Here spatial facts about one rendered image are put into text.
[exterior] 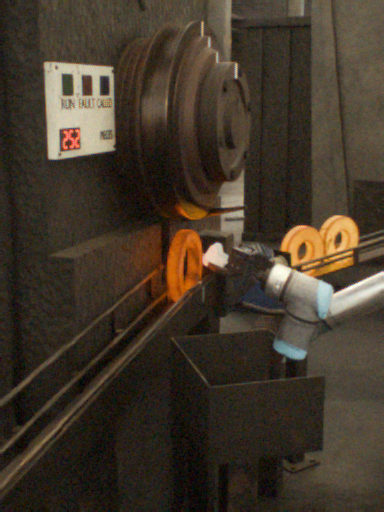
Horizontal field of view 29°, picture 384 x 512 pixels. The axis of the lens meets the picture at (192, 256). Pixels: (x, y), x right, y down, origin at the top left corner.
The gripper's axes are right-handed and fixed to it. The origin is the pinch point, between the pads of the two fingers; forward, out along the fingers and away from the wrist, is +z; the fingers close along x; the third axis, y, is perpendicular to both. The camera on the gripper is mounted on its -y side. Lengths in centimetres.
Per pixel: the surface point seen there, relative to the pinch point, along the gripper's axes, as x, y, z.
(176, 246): 19.2, 6.8, 1.4
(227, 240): -8.0, 5.2, -4.1
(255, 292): -185, -67, 12
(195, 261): 6.4, 0.8, -1.0
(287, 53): -397, 50, 85
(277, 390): 72, 7, -38
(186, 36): 23, 55, 13
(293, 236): -32.5, 7.1, -17.7
